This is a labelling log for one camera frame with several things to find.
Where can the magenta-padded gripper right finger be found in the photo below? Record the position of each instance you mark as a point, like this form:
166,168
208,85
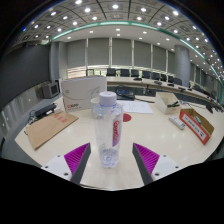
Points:
148,160

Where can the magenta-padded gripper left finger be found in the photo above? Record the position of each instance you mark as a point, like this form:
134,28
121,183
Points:
75,160

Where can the clear plastic water bottle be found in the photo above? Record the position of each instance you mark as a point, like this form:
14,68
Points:
107,133

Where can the flat brown cardboard sheet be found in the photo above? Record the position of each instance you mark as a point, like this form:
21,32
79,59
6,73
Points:
48,128

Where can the white remote control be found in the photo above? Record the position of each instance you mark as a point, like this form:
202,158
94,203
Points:
176,122

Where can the white printed paper sheet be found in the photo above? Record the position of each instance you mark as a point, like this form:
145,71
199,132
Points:
136,107

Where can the brown cardboard box red side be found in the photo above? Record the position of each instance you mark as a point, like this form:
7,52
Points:
195,128

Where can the black power adapter device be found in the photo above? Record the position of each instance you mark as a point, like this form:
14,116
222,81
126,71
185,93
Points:
45,110

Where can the black clip tool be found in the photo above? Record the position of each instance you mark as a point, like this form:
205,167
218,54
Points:
173,104

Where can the open beige cardboard box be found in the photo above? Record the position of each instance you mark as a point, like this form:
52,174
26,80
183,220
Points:
165,100

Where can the white paper ream box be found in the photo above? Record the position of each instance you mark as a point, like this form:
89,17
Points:
80,93

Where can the black desk telephone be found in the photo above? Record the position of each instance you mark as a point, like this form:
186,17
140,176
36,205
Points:
125,94

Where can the grey boxy monitor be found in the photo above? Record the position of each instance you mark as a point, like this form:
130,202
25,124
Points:
50,90

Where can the black conference microphone units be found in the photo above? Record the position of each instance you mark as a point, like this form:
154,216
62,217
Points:
137,79

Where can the round ceiling lights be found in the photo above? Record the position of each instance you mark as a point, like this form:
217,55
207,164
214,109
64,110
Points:
115,6

